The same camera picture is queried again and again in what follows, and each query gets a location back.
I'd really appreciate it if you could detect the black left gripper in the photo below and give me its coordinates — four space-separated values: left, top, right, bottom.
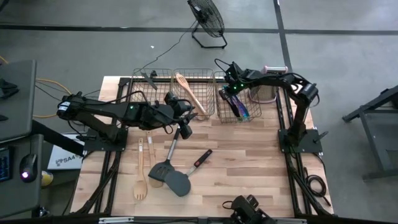
144 91 199 140

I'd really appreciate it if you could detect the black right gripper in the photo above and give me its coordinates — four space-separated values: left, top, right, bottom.
218 61 250 108

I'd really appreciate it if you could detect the teal handled knife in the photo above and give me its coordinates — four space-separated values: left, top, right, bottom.
222 90 241 118

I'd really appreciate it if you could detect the wooden slotted spatula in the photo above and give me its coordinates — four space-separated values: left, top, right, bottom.
175 72 208 115

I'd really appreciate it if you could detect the black slotted spatula steel handle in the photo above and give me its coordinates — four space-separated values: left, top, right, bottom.
148 126 183 183

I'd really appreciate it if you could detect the metal box grater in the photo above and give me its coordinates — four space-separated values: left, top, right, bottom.
248 64 289 105

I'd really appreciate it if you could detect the wooden spoon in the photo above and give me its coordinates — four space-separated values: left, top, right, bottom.
146 130 164 189

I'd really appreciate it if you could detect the black floor fan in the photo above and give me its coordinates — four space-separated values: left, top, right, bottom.
187 0 228 50

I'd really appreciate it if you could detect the wooden spork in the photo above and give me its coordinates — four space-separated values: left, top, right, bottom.
133 138 149 201

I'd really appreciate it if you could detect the white printed cardboard box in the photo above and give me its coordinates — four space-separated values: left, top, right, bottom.
47 133 85 171

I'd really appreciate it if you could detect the black diagonal support bar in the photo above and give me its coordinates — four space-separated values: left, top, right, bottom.
30 119 86 156

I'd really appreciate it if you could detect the yellow cup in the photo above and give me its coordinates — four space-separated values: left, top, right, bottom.
41 170 54 187

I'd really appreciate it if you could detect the black computer mouse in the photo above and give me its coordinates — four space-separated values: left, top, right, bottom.
19 153 39 184

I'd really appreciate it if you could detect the dark grey table panel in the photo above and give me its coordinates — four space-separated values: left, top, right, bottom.
0 59 37 142

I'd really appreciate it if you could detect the dark grey computer desk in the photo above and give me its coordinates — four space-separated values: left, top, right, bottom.
0 133 44 218

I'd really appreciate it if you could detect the black backlit keyboard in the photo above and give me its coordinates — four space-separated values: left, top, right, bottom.
0 146 12 183

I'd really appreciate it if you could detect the bronze wire basket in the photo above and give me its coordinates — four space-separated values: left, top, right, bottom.
127 68 174 110
213 70 262 123
170 68 217 121

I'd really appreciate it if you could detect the black fan power cable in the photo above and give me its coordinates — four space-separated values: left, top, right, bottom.
133 20 198 75

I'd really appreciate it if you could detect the black aluminium rig frame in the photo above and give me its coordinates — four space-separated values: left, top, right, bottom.
70 76 336 224

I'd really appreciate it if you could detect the black leader arm handle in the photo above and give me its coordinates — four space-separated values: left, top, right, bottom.
222 194 276 224

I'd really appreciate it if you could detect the coiled black cable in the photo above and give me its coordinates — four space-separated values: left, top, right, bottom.
303 166 333 208

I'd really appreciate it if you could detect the yellow extension cord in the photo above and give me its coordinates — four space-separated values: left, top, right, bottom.
0 55 75 119

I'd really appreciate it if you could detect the black metal table frame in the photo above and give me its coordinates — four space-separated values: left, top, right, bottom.
341 84 398 180

